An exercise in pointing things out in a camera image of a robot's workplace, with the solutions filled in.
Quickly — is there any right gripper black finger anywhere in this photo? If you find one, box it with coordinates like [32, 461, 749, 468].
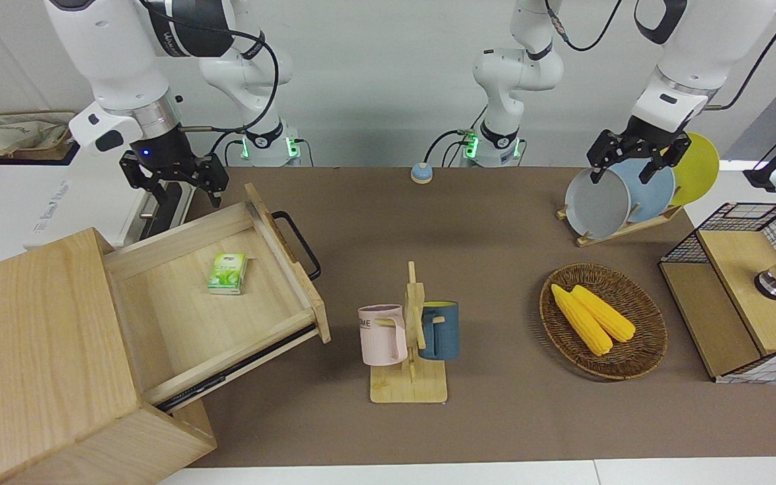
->
[201, 155, 230, 208]
[120, 156, 161, 204]

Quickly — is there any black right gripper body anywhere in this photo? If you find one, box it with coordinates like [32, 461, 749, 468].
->
[119, 127, 229, 189]

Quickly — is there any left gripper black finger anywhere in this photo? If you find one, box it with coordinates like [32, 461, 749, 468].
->
[639, 137, 692, 185]
[587, 130, 622, 187]

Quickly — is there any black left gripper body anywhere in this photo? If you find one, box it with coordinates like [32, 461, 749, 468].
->
[612, 116, 690, 161]

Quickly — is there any black metal drawer handle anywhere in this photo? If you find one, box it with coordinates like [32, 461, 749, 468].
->
[271, 211, 323, 282]

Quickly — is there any yellow plate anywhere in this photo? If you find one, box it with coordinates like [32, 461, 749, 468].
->
[671, 132, 721, 207]

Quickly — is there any light blue plate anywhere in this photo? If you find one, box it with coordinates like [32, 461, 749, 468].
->
[610, 158, 677, 224]

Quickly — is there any grey plate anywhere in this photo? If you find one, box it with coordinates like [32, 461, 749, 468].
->
[564, 167, 633, 240]

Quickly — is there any wooden plate rack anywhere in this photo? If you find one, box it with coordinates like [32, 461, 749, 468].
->
[556, 202, 685, 248]

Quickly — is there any green tissue pack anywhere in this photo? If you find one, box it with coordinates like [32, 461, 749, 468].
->
[207, 253, 249, 296]

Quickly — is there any white toaster oven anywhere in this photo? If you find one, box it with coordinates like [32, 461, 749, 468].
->
[0, 160, 195, 277]

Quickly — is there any beige cloth bag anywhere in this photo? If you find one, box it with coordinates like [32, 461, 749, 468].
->
[0, 112, 73, 160]

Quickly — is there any yellow corn cob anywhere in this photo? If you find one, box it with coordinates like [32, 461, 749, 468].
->
[551, 284, 614, 356]
[570, 285, 637, 343]

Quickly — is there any round wicker basket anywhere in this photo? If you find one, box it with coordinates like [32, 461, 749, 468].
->
[540, 263, 668, 381]

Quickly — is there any light wooden cabinet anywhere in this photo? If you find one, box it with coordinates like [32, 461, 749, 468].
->
[0, 228, 217, 485]

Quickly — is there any pink mug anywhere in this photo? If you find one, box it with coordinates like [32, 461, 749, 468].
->
[358, 304, 409, 366]

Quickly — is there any dark blue mug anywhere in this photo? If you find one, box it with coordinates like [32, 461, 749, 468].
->
[418, 301, 460, 361]

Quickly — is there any wooden mug rack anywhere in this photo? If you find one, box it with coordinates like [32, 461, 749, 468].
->
[369, 261, 448, 405]

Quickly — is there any brown table mat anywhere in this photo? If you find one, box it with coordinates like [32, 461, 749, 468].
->
[179, 166, 776, 469]

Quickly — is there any black right base cable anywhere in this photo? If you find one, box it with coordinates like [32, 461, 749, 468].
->
[209, 131, 247, 167]

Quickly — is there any black base cable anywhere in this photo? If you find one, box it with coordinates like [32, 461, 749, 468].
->
[209, 131, 247, 167]
[425, 125, 486, 167]

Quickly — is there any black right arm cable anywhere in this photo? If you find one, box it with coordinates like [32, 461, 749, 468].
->
[137, 0, 281, 135]

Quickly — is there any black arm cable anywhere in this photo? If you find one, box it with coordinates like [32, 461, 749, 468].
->
[545, 0, 776, 112]
[137, 0, 281, 135]

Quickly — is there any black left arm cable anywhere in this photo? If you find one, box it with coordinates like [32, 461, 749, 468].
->
[545, 0, 776, 112]

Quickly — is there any wire basket with wooden boards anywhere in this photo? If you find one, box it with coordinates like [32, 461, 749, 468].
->
[659, 202, 776, 385]

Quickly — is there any black left base cable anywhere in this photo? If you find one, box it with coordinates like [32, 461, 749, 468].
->
[425, 125, 486, 167]

